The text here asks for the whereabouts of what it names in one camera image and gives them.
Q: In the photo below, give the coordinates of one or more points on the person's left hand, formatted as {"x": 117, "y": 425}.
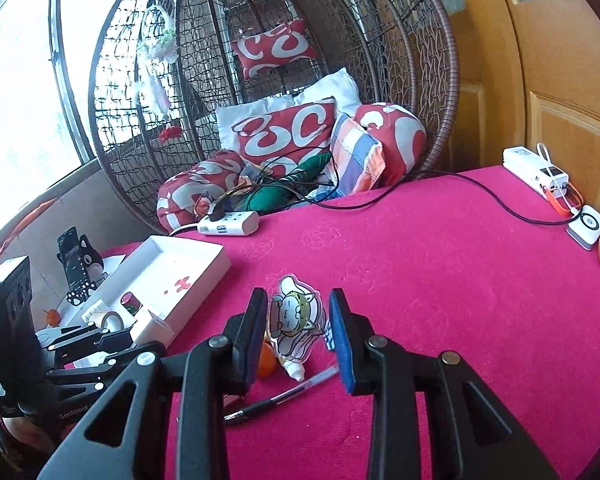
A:
{"x": 27, "y": 435}

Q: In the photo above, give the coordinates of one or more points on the white dream catcher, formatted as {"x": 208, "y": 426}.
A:
{"x": 155, "y": 50}

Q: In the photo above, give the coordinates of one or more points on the small red white cushion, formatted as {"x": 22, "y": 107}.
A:
{"x": 275, "y": 47}

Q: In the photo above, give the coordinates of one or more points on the black smartphone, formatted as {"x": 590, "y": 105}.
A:
{"x": 71, "y": 260}

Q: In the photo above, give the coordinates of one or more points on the dark power plug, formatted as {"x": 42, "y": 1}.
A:
{"x": 217, "y": 210}

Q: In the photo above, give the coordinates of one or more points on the small white box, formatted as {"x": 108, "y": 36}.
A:
{"x": 150, "y": 331}

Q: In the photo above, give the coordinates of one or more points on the white power strip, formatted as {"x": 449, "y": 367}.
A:
{"x": 235, "y": 223}

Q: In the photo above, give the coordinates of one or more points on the black pen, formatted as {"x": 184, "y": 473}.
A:
{"x": 275, "y": 400}

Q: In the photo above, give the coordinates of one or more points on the small red jar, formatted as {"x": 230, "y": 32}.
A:
{"x": 131, "y": 304}

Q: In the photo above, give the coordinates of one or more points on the red white bolster cushion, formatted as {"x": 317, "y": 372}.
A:
{"x": 190, "y": 195}
{"x": 395, "y": 135}

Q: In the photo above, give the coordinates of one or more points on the tangerine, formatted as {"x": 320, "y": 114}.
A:
{"x": 267, "y": 362}
{"x": 50, "y": 316}

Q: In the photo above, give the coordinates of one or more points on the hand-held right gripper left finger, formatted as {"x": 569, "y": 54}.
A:
{"x": 256, "y": 345}

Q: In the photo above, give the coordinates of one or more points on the black cat phone stand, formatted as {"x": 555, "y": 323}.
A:
{"x": 91, "y": 262}

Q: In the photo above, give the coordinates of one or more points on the orange cloth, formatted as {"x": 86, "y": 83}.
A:
{"x": 25, "y": 225}

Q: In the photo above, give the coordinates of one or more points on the plaid cushion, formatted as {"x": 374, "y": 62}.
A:
{"x": 355, "y": 155}

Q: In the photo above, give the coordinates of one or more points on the magenta tablecloth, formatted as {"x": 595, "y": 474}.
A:
{"x": 430, "y": 285}

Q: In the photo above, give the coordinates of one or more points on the red white patterned cushions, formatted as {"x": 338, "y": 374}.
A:
{"x": 335, "y": 85}

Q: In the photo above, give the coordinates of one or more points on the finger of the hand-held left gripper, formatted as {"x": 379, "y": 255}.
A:
{"x": 105, "y": 365}
{"x": 80, "y": 335}

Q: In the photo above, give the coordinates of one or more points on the green cushion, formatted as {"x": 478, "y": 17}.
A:
{"x": 270, "y": 195}

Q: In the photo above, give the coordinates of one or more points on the brown tape roll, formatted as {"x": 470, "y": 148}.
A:
{"x": 106, "y": 321}

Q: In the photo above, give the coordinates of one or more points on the wicker hanging chair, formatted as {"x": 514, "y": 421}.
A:
{"x": 410, "y": 60}

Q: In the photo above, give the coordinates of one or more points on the white power bank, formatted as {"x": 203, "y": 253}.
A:
{"x": 527, "y": 162}

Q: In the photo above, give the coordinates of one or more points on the window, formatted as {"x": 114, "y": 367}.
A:
{"x": 20, "y": 85}

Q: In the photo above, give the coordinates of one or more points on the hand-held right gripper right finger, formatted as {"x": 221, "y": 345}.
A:
{"x": 341, "y": 345}

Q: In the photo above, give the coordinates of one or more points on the yellow small bottle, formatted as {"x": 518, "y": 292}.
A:
{"x": 292, "y": 370}

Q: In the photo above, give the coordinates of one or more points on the white tray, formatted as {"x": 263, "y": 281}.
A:
{"x": 180, "y": 260}

